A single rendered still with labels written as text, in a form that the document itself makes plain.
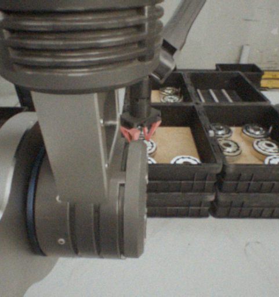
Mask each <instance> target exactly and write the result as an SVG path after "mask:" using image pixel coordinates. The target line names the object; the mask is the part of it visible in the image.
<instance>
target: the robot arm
mask: <svg viewBox="0 0 279 297"><path fill-rule="evenodd" d="M205 2H206V0H180V3H179V4H178V6H177V8H176V9H175V11H174V13H173V15H172V17H171V18H170V19H169V20H168V22H167V23H166V25H164V30H163V31H161V32H160V34H161V35H162V45H161V46H160V63H159V65H158V67H157V68H156V69H155V70H154V71H153V72H152V73H151V74H150V75H149V76H147V77H146V78H145V79H143V80H141V81H140V82H138V83H136V84H133V85H130V86H129V101H130V111H128V112H125V113H123V114H121V131H122V133H123V135H124V136H125V137H126V138H128V140H129V142H130V141H131V139H130V137H129V133H130V135H132V139H136V140H137V139H138V137H139V135H140V131H139V130H138V129H136V128H137V126H138V125H139V126H141V127H142V129H143V133H144V137H145V139H146V140H147V141H149V139H151V137H152V135H153V133H154V131H155V130H156V128H157V127H158V126H159V125H160V123H161V118H160V117H159V116H161V112H160V111H158V110H157V109H155V108H152V107H151V94H152V79H153V78H154V79H155V80H157V81H158V82H159V83H161V84H162V83H163V82H165V80H166V78H167V77H168V75H169V74H170V72H172V70H173V69H174V67H175V65H176V63H175V62H176V60H177V59H178V57H179V56H180V54H181V50H182V48H183V46H184V45H185V44H186V39H187V36H188V33H189V31H190V29H191V26H192V25H193V23H194V20H195V19H196V18H197V17H198V14H199V13H200V11H201V9H202V8H203V6H204V5H205ZM158 115H159V116H158ZM151 125H153V127H152V129H151V130H150V131H149V134H148V135H147V127H148V126H151ZM128 132H129V133H128Z"/></svg>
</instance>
